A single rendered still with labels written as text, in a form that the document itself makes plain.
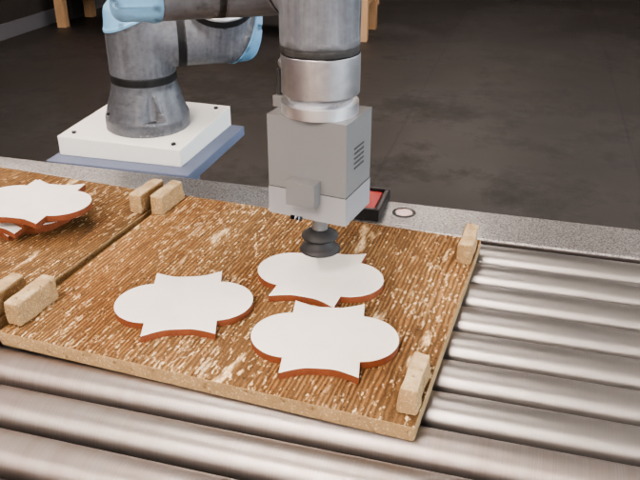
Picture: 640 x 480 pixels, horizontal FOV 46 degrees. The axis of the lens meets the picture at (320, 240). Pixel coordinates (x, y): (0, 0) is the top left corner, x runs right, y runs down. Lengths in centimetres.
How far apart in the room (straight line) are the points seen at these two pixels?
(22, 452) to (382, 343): 32
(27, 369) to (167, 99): 71
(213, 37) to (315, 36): 66
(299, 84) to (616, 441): 41
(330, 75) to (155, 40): 67
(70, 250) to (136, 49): 51
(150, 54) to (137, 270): 56
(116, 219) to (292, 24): 40
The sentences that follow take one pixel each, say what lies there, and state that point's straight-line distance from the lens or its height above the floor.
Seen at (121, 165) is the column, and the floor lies 87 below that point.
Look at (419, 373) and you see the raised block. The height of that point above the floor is 96.
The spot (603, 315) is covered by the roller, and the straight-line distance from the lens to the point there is 84.
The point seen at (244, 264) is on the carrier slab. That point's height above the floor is 94.
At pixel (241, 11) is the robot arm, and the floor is 121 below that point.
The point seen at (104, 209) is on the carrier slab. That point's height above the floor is 94.
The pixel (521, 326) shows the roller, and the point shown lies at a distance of 79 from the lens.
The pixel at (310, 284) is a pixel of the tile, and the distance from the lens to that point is 78.
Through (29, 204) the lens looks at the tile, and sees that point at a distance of 97.
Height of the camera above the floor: 134
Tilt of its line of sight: 27 degrees down
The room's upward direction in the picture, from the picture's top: straight up
